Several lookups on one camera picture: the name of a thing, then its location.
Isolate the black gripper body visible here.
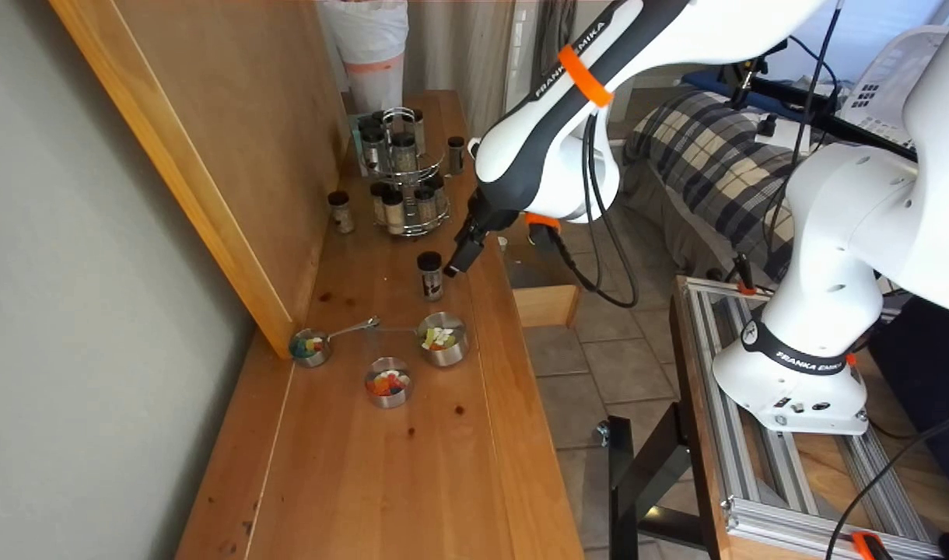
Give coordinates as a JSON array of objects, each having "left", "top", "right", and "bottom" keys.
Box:
[{"left": 462, "top": 188, "right": 522, "bottom": 238}]

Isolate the open wooden drawer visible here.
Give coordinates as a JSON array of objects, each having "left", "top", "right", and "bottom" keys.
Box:
[{"left": 498, "top": 219, "right": 577, "bottom": 327}]

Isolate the plaid blanket bed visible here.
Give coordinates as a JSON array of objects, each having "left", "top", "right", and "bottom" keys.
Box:
[{"left": 618, "top": 91, "right": 792, "bottom": 284}]

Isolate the spice bottle black cap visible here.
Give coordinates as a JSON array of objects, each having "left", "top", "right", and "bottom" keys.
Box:
[{"left": 418, "top": 252, "right": 442, "bottom": 302}]

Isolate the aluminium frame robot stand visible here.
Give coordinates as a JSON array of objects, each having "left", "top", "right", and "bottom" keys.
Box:
[{"left": 671, "top": 276, "right": 939, "bottom": 560}]

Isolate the grey curtain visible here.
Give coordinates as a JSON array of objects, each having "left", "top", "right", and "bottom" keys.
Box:
[{"left": 405, "top": 0, "right": 543, "bottom": 134}]

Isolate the large steel measuring cup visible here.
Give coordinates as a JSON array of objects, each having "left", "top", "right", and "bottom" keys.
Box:
[{"left": 418, "top": 311, "right": 465, "bottom": 372}]

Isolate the spice bottle far right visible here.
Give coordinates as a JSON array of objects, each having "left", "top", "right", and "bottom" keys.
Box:
[{"left": 446, "top": 137, "right": 465, "bottom": 176}]

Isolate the black stand leg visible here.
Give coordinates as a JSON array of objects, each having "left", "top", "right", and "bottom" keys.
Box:
[{"left": 604, "top": 404, "right": 715, "bottom": 560}]

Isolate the wooden backboard panel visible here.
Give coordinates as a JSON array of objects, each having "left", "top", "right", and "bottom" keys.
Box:
[{"left": 50, "top": 0, "right": 345, "bottom": 351}]

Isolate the spice bottle near wall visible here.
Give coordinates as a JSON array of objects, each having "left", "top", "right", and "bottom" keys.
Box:
[{"left": 327, "top": 189, "right": 355, "bottom": 234}]

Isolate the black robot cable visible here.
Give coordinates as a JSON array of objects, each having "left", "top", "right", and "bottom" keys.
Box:
[{"left": 529, "top": 112, "right": 641, "bottom": 311}]

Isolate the wooden dresser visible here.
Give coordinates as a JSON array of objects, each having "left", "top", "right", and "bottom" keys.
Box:
[{"left": 173, "top": 88, "right": 584, "bottom": 560}]

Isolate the small steel measuring cup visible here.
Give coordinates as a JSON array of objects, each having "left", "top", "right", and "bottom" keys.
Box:
[{"left": 288, "top": 319, "right": 377, "bottom": 367}]

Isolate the chrome rotating spice rack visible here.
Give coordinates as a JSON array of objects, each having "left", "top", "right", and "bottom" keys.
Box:
[{"left": 351, "top": 106, "right": 450, "bottom": 240}]

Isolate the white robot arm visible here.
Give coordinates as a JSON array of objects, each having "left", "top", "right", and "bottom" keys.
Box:
[{"left": 446, "top": 0, "right": 949, "bottom": 435}]

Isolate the measuring cup with candies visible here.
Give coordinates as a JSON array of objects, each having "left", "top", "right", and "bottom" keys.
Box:
[{"left": 365, "top": 357, "right": 410, "bottom": 411}]

